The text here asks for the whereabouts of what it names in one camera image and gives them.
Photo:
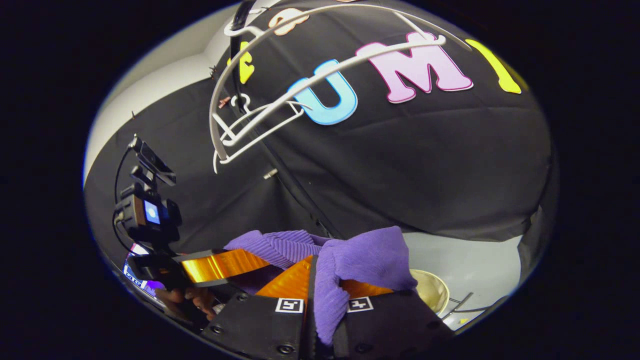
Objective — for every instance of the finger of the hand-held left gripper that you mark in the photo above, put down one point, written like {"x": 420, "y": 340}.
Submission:
{"x": 220, "y": 266}

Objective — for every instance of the black clothes rail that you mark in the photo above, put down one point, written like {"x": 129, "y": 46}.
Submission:
{"x": 234, "y": 50}

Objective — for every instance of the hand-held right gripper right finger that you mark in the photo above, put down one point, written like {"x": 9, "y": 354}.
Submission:
{"x": 390, "y": 330}

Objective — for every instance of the white clothes hanger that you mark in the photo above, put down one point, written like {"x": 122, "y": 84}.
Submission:
{"x": 265, "y": 136}
{"x": 350, "y": 63}

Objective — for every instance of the small red clip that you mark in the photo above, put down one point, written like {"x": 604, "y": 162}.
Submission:
{"x": 224, "y": 101}

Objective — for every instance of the small silver clip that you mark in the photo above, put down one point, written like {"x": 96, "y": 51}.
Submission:
{"x": 270, "y": 173}

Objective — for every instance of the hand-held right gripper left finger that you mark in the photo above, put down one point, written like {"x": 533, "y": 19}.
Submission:
{"x": 265, "y": 330}

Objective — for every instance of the metal rack base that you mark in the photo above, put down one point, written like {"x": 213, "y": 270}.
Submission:
{"x": 460, "y": 303}

